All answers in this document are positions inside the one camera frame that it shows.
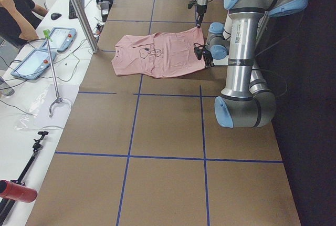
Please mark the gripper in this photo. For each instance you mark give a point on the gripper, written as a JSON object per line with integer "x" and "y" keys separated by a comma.
{"x": 201, "y": 9}
{"x": 207, "y": 55}

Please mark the pink Snoopy t-shirt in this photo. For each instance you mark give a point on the pink Snoopy t-shirt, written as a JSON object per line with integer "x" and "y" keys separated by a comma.
{"x": 160, "y": 55}

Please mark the black power adapter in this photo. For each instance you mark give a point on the black power adapter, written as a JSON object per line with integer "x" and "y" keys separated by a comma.
{"x": 105, "y": 8}

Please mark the far blue teach pendant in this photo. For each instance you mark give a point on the far blue teach pendant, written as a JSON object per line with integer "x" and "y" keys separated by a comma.
{"x": 60, "y": 38}

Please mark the blue teach pendant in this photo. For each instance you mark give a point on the blue teach pendant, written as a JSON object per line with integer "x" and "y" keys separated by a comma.
{"x": 33, "y": 65}
{"x": 60, "y": 38}

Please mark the black computer mouse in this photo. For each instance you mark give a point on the black computer mouse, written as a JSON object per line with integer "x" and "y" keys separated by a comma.
{"x": 55, "y": 16}

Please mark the metal reacher grabber tool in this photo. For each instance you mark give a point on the metal reacher grabber tool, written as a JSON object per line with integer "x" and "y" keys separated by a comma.
{"x": 58, "y": 100}

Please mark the near blue teach pendant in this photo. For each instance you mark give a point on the near blue teach pendant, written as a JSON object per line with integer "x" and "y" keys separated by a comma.
{"x": 33, "y": 65}

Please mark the clear plastic sheet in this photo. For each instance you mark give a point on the clear plastic sheet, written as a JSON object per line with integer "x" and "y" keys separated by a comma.
{"x": 38, "y": 115}

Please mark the seated person in black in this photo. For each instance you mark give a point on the seated person in black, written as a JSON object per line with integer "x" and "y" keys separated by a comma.
{"x": 19, "y": 21}

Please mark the red cylinder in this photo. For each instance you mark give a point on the red cylinder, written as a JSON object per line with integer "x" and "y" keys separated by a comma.
{"x": 17, "y": 192}

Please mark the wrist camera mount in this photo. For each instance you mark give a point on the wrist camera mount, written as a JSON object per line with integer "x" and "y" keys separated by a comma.
{"x": 191, "y": 4}
{"x": 200, "y": 51}

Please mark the aluminium frame post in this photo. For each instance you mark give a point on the aluminium frame post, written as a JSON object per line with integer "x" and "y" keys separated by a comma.
{"x": 80, "y": 12}

